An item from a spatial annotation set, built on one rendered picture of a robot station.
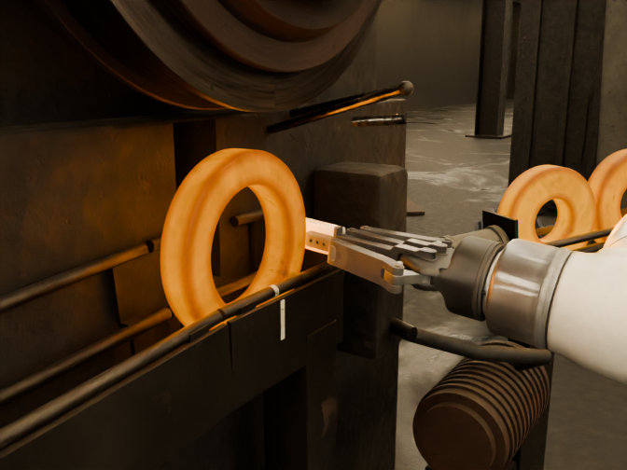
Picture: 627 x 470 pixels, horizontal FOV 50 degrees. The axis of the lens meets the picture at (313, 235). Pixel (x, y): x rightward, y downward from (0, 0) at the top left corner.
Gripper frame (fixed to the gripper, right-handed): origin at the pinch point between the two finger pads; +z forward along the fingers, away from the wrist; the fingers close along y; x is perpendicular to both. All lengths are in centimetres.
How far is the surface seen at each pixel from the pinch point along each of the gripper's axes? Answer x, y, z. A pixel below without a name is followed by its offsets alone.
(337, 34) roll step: 20.7, -1.6, -1.9
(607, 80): 11, 268, 22
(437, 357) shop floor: -77, 133, 33
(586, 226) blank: -3.2, 43.4, -19.5
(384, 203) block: 2.1, 11.3, -2.4
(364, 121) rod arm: 13.0, -2.0, -5.9
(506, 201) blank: 0.2, 33.7, -10.1
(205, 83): 16.2, -18.2, -0.5
